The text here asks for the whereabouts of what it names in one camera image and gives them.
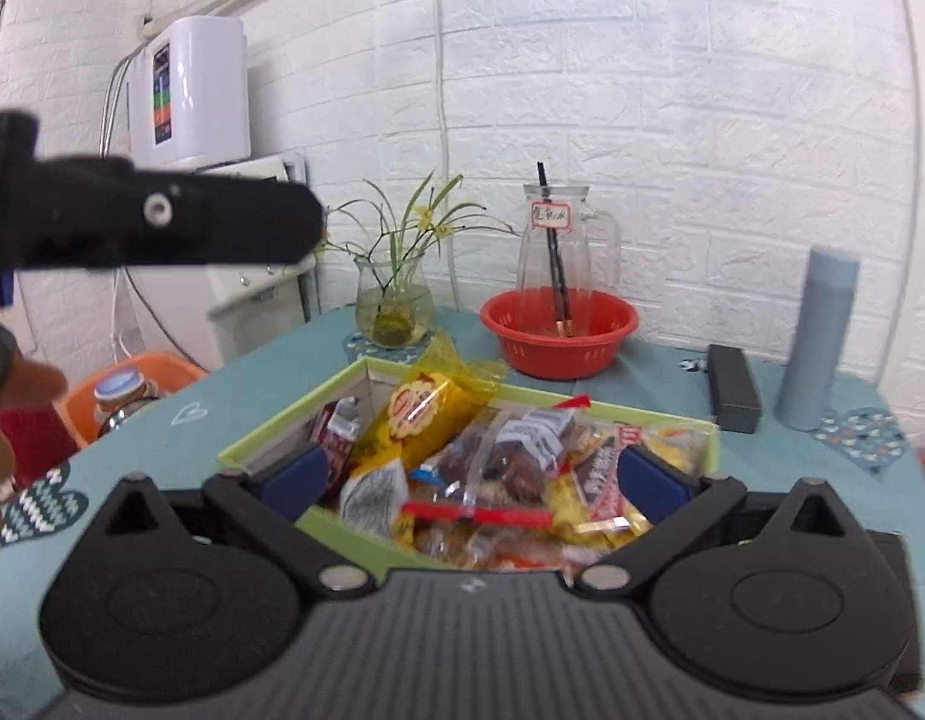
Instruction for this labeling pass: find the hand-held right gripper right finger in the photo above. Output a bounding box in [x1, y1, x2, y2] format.
[575, 446, 854, 599]

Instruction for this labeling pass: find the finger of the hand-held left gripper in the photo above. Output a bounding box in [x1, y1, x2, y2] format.
[128, 169, 326, 268]

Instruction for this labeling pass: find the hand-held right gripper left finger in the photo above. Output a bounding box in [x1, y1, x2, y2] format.
[95, 444, 375, 601]

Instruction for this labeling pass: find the green cardboard box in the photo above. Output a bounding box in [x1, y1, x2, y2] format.
[217, 356, 723, 580]

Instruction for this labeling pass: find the pile of snack packets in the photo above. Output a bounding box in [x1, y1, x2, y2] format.
[308, 336, 713, 572]

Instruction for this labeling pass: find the white water dispenser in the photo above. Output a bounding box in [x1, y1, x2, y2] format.
[200, 152, 318, 377]

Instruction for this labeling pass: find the black rectangular case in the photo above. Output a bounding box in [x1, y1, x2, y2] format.
[706, 343, 764, 435]

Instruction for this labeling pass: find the white water purifier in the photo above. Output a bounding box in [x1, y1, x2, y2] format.
[127, 15, 252, 170]

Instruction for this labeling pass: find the teal tablecloth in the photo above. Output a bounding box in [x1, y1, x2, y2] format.
[0, 306, 925, 702]

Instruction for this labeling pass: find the red plastic basket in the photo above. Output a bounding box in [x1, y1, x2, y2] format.
[479, 287, 641, 380]

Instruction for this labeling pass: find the orange plastic bin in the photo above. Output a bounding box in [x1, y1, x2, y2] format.
[61, 351, 209, 452]

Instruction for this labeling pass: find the glass vase with plant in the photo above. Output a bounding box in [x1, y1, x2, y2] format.
[323, 171, 521, 350]

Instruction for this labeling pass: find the jar with blue lid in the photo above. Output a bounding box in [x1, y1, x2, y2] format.
[94, 369, 161, 430]

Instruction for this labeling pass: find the grey tumbler bottle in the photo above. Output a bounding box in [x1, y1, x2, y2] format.
[777, 245, 861, 433]

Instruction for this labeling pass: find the red cloth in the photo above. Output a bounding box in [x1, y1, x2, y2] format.
[0, 403, 79, 490]

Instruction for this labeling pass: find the glass pitcher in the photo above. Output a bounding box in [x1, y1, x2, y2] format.
[516, 181, 623, 340]

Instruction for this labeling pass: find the black straw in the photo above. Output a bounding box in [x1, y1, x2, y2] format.
[536, 161, 573, 335]

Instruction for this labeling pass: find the white wall conduit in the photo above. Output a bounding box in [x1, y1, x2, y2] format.
[434, 0, 462, 310]

